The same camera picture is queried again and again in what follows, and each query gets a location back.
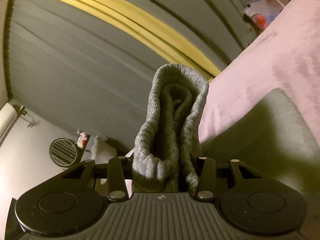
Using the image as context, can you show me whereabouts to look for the white red blue bag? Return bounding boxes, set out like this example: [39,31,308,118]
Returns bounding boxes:
[243,0,289,35]

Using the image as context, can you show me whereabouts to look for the round black fan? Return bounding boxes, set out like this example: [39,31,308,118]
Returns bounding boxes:
[49,138,78,167]

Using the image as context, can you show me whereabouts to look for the white cloth on chair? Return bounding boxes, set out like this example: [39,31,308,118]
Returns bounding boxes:
[91,136,117,164]

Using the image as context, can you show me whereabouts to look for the red white figurine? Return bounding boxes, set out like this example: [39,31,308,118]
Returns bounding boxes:
[76,130,90,149]

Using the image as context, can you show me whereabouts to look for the grey curtain with yellow stripe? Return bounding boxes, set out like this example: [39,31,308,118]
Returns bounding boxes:
[3,0,258,148]

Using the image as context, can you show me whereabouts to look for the pink bed sheet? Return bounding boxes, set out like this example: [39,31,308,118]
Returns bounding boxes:
[198,0,319,145]

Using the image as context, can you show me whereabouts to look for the grey knit pants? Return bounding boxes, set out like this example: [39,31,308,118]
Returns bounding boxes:
[131,63,320,230]

